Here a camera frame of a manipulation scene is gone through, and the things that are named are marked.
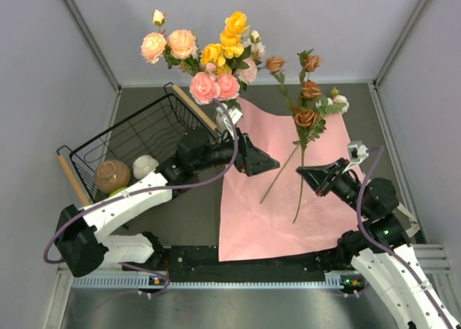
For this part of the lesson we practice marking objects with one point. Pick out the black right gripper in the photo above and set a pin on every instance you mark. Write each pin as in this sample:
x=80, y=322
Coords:
x=318, y=176

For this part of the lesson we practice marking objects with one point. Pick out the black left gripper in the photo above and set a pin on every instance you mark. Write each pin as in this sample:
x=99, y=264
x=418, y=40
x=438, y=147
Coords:
x=250, y=159

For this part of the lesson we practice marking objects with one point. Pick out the pink wrapping paper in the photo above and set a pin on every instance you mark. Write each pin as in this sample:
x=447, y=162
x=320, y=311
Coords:
x=276, y=213

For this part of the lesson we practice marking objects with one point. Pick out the brown rose stem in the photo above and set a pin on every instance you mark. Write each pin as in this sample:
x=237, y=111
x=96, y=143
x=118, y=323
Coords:
x=309, y=63

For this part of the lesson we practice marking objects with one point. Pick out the white rose stem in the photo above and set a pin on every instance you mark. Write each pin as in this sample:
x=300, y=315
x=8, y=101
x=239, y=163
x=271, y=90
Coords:
x=317, y=127

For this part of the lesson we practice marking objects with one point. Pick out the deep pink rose stem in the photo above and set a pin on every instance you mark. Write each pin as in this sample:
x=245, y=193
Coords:
x=205, y=88

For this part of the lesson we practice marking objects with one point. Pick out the yellow rose stem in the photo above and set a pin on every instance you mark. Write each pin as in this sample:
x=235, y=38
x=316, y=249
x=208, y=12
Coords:
x=228, y=55

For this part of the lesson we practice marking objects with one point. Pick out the peach rose stem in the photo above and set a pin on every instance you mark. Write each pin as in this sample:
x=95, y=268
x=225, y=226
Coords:
x=178, y=48

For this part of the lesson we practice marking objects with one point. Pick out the cream printed ribbon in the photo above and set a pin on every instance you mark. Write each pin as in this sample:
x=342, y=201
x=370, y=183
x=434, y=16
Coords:
x=414, y=227

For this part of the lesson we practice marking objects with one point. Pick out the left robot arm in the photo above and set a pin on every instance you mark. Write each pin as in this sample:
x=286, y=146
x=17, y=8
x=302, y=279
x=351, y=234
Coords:
x=84, y=237

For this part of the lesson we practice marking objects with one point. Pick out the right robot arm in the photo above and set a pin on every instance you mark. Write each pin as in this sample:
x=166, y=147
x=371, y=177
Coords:
x=380, y=248

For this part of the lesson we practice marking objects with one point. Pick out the white ceramic bowl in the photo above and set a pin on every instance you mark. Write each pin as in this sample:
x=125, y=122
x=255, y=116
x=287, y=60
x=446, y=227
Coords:
x=143, y=165

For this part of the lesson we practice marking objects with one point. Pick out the brown glass jar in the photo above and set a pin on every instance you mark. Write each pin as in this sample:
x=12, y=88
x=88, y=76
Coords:
x=111, y=176

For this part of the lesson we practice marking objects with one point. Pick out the black wire basket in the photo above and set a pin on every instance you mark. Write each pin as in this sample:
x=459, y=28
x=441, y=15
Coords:
x=146, y=121

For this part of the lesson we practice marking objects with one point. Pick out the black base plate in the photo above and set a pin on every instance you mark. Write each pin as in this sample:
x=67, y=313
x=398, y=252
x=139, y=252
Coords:
x=207, y=255

